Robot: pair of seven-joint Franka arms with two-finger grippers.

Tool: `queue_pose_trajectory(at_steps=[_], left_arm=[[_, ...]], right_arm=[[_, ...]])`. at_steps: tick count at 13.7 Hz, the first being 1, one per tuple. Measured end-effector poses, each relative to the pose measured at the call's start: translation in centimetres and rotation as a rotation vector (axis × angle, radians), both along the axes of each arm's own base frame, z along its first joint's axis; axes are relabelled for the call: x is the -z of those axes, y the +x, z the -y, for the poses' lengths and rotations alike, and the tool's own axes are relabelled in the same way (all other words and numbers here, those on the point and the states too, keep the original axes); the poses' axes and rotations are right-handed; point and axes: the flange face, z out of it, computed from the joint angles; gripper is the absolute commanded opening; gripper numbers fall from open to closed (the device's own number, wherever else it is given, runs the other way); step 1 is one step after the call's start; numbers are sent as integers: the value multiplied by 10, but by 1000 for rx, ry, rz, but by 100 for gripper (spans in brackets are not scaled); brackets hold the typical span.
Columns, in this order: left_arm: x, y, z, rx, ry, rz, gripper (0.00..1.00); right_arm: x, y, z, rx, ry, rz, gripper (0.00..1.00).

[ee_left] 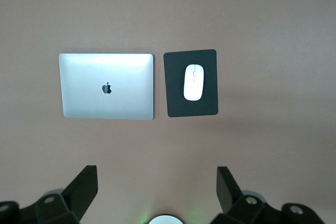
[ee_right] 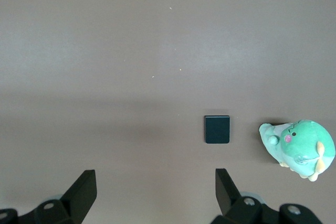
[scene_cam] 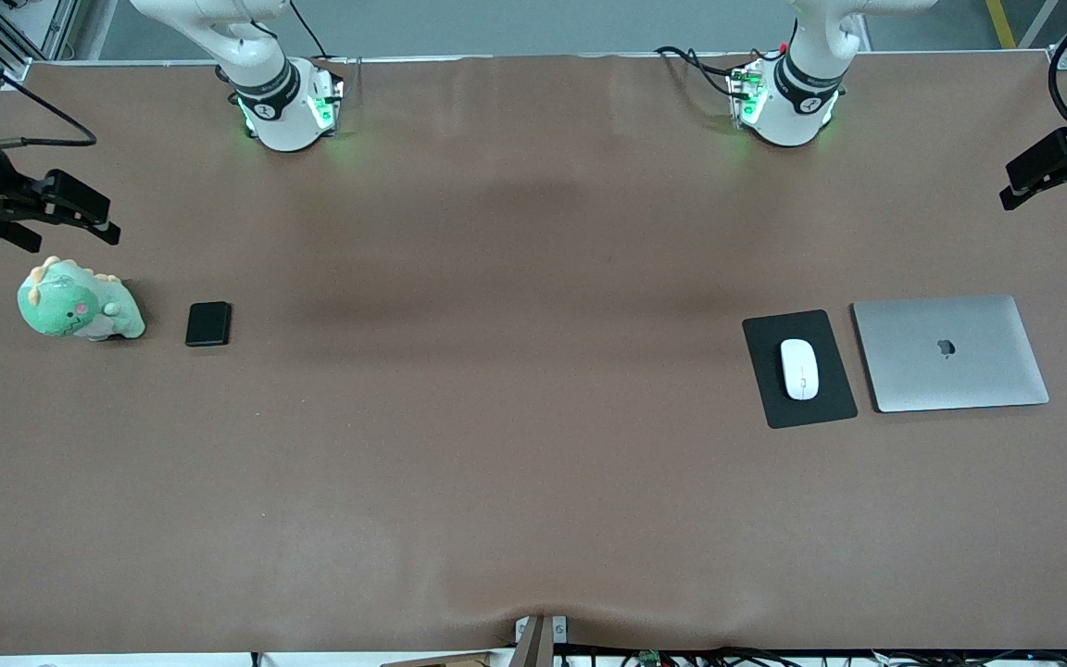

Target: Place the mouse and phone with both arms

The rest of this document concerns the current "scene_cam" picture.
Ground small dark phone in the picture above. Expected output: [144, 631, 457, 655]
[185, 301, 232, 348]

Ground white computer mouse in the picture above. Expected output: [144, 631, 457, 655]
[780, 339, 821, 401]

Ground black mouse pad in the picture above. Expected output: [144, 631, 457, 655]
[742, 309, 859, 430]

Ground green dinosaur plush toy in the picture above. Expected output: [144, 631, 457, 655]
[17, 256, 146, 342]

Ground silver closed laptop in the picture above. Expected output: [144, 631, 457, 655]
[851, 294, 1050, 414]

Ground brown table cover cloth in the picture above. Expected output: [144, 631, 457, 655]
[0, 51, 1067, 655]

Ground brown wooden board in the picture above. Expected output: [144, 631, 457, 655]
[381, 652, 490, 667]

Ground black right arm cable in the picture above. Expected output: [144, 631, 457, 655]
[0, 23, 97, 149]

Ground black right base cable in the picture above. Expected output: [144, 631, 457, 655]
[288, 0, 329, 61]

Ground black left base cables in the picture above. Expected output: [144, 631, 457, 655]
[654, 44, 747, 101]

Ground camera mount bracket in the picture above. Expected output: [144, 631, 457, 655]
[514, 613, 570, 667]

